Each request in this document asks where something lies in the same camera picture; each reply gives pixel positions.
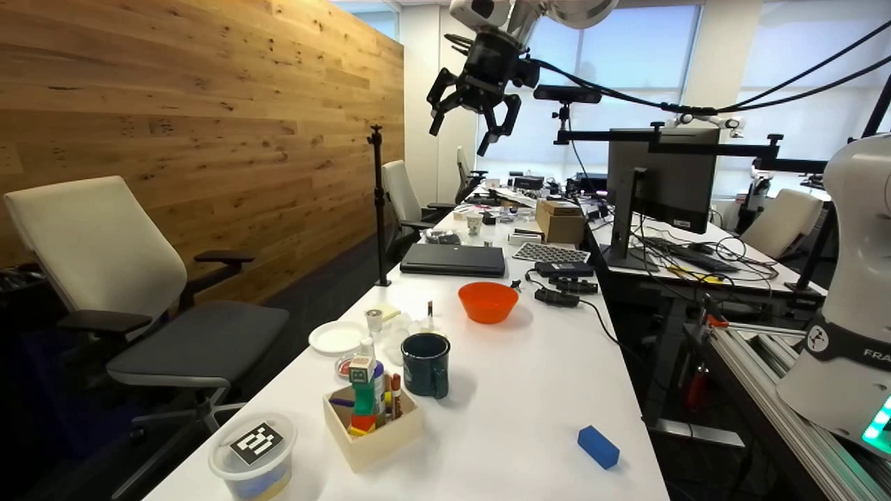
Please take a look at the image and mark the black laptop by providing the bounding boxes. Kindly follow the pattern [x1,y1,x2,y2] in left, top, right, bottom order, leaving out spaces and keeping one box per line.
[399,239,510,278]

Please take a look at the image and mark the black flat device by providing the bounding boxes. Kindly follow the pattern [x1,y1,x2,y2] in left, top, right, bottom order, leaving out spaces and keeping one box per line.
[532,260,595,281]

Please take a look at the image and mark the dark blue mug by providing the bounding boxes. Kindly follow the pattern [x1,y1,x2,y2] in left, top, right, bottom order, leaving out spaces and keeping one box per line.
[399,331,454,400]

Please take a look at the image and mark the orange bowl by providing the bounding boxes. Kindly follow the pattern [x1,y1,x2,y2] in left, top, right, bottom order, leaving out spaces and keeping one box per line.
[457,281,520,325]

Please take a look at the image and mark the white plate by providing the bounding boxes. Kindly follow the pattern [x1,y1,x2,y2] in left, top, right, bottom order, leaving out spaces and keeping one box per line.
[307,321,367,357]

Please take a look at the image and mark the black computer monitor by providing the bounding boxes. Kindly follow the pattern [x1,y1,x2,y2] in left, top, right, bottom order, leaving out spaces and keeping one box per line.
[606,126,723,272]

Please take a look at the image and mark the office chair with armrests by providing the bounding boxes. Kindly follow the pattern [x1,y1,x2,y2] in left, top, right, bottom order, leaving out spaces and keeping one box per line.
[0,172,293,501]

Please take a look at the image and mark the grey keyboard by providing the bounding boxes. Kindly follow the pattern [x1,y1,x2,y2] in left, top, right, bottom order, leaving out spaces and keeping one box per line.
[511,239,592,267]

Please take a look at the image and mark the black camera on mount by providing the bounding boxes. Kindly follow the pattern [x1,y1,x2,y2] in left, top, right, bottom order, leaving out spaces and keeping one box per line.
[532,85,606,107]

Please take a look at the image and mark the black small device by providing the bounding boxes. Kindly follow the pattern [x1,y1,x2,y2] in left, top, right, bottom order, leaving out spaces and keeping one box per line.
[532,286,581,309]

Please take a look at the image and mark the cream open box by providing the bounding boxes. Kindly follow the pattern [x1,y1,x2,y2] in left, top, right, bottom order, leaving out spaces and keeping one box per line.
[321,374,425,470]

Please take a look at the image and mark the black tripod pole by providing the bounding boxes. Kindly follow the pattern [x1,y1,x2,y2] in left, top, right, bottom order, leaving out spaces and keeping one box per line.
[365,123,396,290]

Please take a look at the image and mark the blue Expo bottle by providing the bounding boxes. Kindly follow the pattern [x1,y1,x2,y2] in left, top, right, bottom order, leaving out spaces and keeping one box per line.
[344,357,388,435]

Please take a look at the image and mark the black monitor mount bar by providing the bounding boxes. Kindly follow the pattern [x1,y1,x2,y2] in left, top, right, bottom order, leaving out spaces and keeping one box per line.
[553,119,829,178]

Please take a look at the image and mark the cardboard box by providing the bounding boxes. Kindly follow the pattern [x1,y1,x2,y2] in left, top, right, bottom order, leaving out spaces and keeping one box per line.
[532,197,587,249]

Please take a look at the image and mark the aluminium rail frame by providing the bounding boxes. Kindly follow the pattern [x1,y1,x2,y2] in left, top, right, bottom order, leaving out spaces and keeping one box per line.
[706,317,891,501]

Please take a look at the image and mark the white background office chair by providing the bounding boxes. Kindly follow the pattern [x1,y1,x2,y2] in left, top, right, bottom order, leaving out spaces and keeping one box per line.
[382,156,439,235]
[740,188,829,263]

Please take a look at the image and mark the clear tub with marker tag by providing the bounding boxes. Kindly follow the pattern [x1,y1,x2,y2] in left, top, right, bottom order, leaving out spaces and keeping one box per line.
[207,412,297,501]

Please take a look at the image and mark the blue rectangular block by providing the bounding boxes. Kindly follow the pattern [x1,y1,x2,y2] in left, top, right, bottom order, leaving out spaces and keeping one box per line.
[573,424,623,473]

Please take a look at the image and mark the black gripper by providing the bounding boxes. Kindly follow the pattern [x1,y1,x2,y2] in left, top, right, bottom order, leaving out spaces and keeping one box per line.
[425,32,543,158]

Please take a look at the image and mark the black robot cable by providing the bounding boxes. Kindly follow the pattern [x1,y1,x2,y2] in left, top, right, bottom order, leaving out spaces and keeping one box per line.
[527,16,891,119]

